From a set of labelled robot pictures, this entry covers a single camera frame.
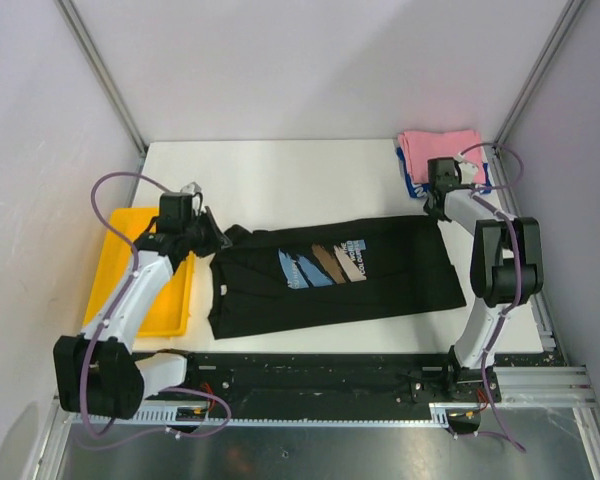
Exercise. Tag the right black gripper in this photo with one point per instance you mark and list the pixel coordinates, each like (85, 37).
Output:
(435, 213)

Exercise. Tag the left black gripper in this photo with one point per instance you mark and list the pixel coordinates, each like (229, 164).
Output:
(218, 239)

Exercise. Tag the grey slotted cable duct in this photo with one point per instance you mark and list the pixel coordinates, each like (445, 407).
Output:
(315, 411)

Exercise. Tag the black printed t-shirt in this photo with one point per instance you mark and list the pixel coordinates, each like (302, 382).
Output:
(271, 281)

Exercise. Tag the folded pink t-shirt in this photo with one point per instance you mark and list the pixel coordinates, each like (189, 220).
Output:
(420, 146)

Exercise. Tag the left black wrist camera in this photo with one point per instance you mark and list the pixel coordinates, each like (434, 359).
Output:
(177, 211)

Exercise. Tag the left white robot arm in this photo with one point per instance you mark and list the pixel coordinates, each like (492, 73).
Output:
(96, 371)

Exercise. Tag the yellow plastic bin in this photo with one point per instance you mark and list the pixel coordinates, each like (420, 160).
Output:
(168, 316)

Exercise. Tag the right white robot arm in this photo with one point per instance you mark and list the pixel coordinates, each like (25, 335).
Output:
(506, 270)

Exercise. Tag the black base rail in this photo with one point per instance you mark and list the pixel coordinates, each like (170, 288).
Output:
(418, 378)

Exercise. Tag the folded blue printed t-shirt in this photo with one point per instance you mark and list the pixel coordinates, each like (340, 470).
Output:
(420, 190)

